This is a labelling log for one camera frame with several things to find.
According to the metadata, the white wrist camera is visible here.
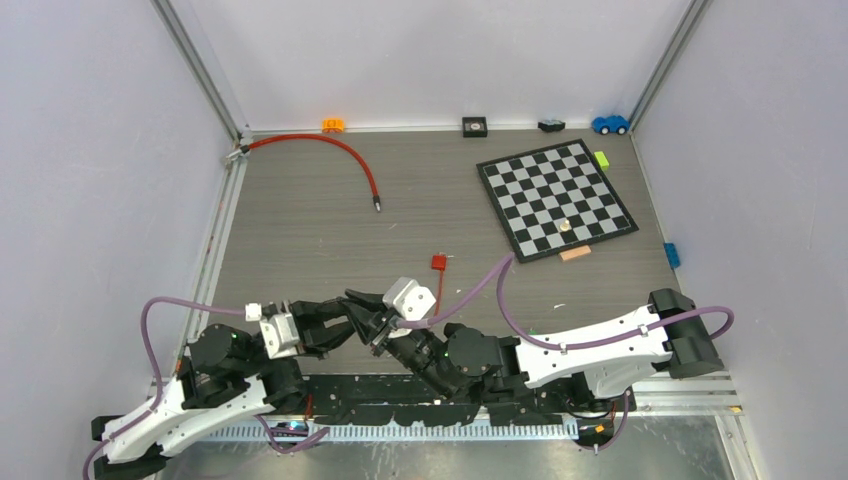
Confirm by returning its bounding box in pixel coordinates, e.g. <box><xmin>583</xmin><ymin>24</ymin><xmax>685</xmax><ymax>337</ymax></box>
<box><xmin>244</xmin><ymin>303</ymin><xmax>301</xmax><ymax>360</ymax></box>
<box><xmin>382</xmin><ymin>277</ymin><xmax>436</xmax><ymax>321</ymax></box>

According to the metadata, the small black box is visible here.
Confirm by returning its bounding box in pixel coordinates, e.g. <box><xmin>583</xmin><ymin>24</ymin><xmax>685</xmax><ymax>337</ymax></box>
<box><xmin>461</xmin><ymin>116</ymin><xmax>489</xmax><ymax>138</ymax></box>

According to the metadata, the purple cable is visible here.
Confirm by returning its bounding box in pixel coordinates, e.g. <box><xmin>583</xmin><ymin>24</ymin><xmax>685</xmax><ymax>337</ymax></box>
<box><xmin>82</xmin><ymin>296</ymin><xmax>333</xmax><ymax>480</ymax></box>
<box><xmin>396</xmin><ymin>252</ymin><xmax>735</xmax><ymax>454</ymax></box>

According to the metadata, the orange toy block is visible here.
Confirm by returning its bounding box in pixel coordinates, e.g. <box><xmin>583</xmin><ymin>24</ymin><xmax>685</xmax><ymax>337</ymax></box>
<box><xmin>321</xmin><ymin>118</ymin><xmax>346</xmax><ymax>133</ymax></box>

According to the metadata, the red cable padlock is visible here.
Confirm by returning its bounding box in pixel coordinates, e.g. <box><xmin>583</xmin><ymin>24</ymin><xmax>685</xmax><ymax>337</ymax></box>
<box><xmin>431</xmin><ymin>253</ymin><xmax>448</xmax><ymax>316</ymax></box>

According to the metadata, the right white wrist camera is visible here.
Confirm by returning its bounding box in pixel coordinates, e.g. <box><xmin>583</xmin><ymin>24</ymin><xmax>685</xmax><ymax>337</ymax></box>
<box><xmin>382</xmin><ymin>277</ymin><xmax>436</xmax><ymax>321</ymax></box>

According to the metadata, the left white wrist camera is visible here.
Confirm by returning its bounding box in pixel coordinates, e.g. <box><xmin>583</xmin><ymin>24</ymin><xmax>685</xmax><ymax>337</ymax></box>
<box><xmin>244</xmin><ymin>303</ymin><xmax>301</xmax><ymax>360</ymax></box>

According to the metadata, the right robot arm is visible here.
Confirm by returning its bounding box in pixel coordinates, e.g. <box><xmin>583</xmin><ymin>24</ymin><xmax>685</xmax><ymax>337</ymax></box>
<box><xmin>341</xmin><ymin>288</ymin><xmax>724</xmax><ymax>411</ymax></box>

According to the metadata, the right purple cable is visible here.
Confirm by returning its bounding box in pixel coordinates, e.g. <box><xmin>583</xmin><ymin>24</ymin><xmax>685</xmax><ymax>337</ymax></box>
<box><xmin>396</xmin><ymin>252</ymin><xmax>735</xmax><ymax>454</ymax></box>

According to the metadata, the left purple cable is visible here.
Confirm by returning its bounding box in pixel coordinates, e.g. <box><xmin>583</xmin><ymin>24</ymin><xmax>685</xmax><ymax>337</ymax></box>
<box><xmin>82</xmin><ymin>296</ymin><xmax>333</xmax><ymax>480</ymax></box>

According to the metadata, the aluminium front rail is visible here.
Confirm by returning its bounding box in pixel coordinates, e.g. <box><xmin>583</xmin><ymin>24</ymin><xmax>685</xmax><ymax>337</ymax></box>
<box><xmin>140</xmin><ymin>370</ymin><xmax>745</xmax><ymax>444</ymax></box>

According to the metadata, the blue toy car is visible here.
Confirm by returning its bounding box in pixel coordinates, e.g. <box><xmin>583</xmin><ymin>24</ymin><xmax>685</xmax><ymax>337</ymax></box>
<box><xmin>591</xmin><ymin>115</ymin><xmax>630</xmax><ymax>135</ymax></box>

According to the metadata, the red hose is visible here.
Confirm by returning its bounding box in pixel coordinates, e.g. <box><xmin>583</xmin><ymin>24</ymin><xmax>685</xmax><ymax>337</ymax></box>
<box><xmin>225</xmin><ymin>133</ymin><xmax>384</xmax><ymax>213</ymax></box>

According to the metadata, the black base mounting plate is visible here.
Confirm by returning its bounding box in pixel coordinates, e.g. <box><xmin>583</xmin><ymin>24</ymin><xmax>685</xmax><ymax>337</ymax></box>
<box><xmin>242</xmin><ymin>372</ymin><xmax>637</xmax><ymax>428</ymax></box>

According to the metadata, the tan wooden block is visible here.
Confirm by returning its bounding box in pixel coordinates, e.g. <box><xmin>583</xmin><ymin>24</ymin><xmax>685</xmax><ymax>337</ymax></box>
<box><xmin>559</xmin><ymin>245</ymin><xmax>592</xmax><ymax>262</ymax></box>

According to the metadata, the small black toy car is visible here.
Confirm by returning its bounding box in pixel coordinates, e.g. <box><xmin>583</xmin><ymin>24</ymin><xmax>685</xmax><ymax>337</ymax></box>
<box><xmin>537</xmin><ymin>119</ymin><xmax>566</xmax><ymax>133</ymax></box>

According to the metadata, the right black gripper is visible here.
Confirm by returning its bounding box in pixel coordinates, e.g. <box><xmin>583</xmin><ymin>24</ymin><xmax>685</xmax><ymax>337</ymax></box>
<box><xmin>335</xmin><ymin>292</ymin><xmax>458</xmax><ymax>402</ymax></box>

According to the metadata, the blue toy brick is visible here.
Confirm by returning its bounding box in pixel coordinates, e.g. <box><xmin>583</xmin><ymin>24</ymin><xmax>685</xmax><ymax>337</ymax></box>
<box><xmin>663</xmin><ymin>242</ymin><xmax>682</xmax><ymax>270</ymax></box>

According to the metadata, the black white chessboard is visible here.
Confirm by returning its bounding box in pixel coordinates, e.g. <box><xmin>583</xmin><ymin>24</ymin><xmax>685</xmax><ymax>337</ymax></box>
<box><xmin>476</xmin><ymin>139</ymin><xmax>639</xmax><ymax>263</ymax></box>

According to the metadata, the lime green block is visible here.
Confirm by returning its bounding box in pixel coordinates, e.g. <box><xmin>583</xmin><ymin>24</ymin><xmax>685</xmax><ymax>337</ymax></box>
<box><xmin>593</xmin><ymin>151</ymin><xmax>610</xmax><ymax>171</ymax></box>

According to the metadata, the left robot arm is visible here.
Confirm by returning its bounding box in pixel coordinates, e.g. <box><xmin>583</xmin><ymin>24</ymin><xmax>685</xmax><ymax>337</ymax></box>
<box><xmin>82</xmin><ymin>297</ymin><xmax>354</xmax><ymax>479</ymax></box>

